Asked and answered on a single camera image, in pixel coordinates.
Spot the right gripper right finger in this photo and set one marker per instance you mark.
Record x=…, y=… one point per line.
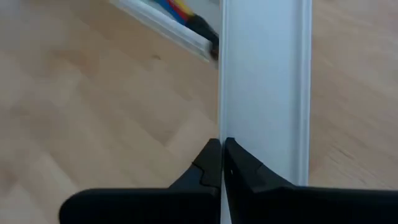
x=311, y=208

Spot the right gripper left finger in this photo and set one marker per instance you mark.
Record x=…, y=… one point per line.
x=140, y=208

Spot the white duct cover strip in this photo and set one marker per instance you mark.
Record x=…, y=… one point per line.
x=264, y=77

